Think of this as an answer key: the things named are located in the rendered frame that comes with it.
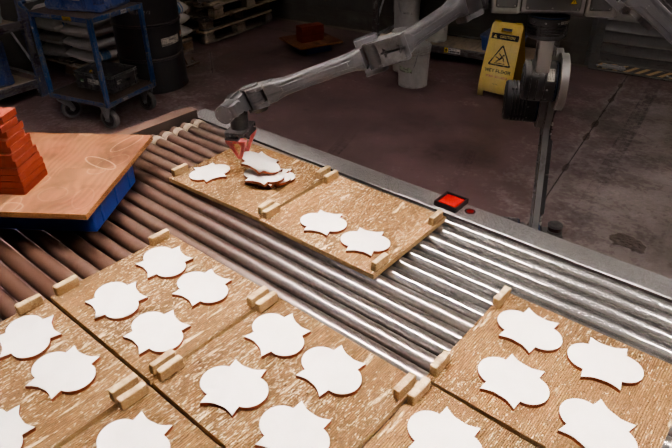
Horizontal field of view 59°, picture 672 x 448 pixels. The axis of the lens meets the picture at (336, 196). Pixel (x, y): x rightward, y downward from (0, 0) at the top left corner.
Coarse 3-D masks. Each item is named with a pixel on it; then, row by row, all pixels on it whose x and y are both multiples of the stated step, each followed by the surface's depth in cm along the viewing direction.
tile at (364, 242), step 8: (352, 232) 164; (360, 232) 164; (368, 232) 164; (376, 232) 164; (344, 240) 160; (352, 240) 160; (360, 240) 160; (368, 240) 160; (376, 240) 160; (384, 240) 160; (352, 248) 157; (360, 248) 157; (368, 248) 157; (376, 248) 157; (384, 248) 157; (368, 256) 155
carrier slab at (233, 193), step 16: (208, 160) 205; (224, 160) 205; (240, 160) 205; (288, 160) 204; (176, 176) 195; (240, 176) 195; (304, 176) 194; (208, 192) 186; (224, 192) 186; (240, 192) 186; (256, 192) 186; (272, 192) 185; (288, 192) 185; (304, 192) 187; (240, 208) 177; (256, 208) 177
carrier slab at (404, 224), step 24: (312, 192) 185; (336, 192) 185; (360, 192) 185; (288, 216) 173; (360, 216) 173; (384, 216) 172; (408, 216) 172; (312, 240) 162; (336, 240) 162; (408, 240) 162; (360, 264) 153; (384, 264) 153
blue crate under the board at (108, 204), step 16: (128, 176) 189; (112, 192) 178; (112, 208) 179; (0, 224) 171; (16, 224) 171; (32, 224) 170; (48, 224) 170; (64, 224) 169; (80, 224) 169; (96, 224) 169
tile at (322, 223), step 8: (304, 216) 171; (312, 216) 171; (320, 216) 171; (328, 216) 171; (336, 216) 171; (304, 224) 168; (312, 224) 168; (320, 224) 167; (328, 224) 167; (336, 224) 167; (344, 224) 167; (304, 232) 166; (312, 232) 166; (320, 232) 164; (328, 232) 164; (336, 232) 165
